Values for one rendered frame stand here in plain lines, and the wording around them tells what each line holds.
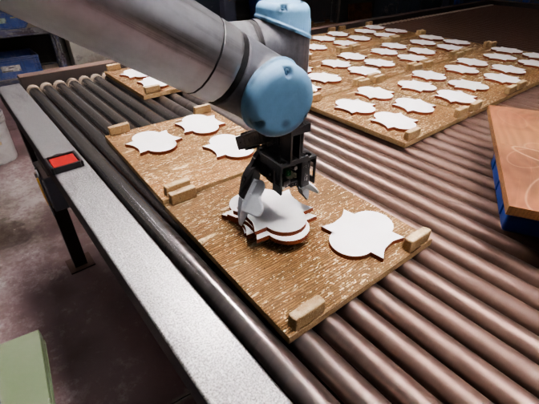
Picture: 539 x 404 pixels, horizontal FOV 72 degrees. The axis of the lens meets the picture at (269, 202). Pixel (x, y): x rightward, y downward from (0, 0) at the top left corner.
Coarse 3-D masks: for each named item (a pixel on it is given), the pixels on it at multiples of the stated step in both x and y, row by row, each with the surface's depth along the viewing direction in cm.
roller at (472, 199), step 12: (324, 132) 113; (348, 144) 107; (360, 144) 106; (372, 156) 101; (384, 156) 100; (396, 168) 96; (408, 168) 95; (420, 180) 92; (432, 180) 90; (444, 180) 90; (444, 192) 88; (456, 192) 86; (468, 192) 85; (480, 204) 83; (492, 204) 81
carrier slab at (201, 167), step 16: (208, 112) 122; (144, 128) 111; (160, 128) 111; (176, 128) 111; (224, 128) 111; (240, 128) 111; (112, 144) 102; (192, 144) 102; (128, 160) 95; (144, 160) 95; (160, 160) 95; (176, 160) 95; (192, 160) 95; (208, 160) 95; (224, 160) 95; (240, 160) 95; (144, 176) 88; (160, 176) 88; (176, 176) 88; (192, 176) 88; (208, 176) 88; (224, 176) 88; (160, 192) 82
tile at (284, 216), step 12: (264, 192) 75; (276, 192) 75; (288, 192) 75; (264, 204) 71; (276, 204) 71; (288, 204) 71; (300, 204) 71; (252, 216) 68; (264, 216) 68; (276, 216) 68; (288, 216) 68; (300, 216) 68; (264, 228) 66; (276, 228) 65; (288, 228) 65; (300, 228) 66
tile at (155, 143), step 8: (136, 136) 104; (144, 136) 104; (152, 136) 104; (160, 136) 104; (168, 136) 104; (128, 144) 100; (136, 144) 100; (144, 144) 100; (152, 144) 100; (160, 144) 100; (168, 144) 100; (176, 144) 101; (144, 152) 97; (152, 152) 97; (160, 152) 97; (168, 152) 98
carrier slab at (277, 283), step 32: (224, 192) 82; (320, 192) 82; (192, 224) 73; (224, 224) 73; (320, 224) 73; (224, 256) 66; (256, 256) 66; (288, 256) 66; (320, 256) 66; (384, 256) 66; (256, 288) 59; (288, 288) 59; (320, 288) 59; (352, 288) 59; (320, 320) 55
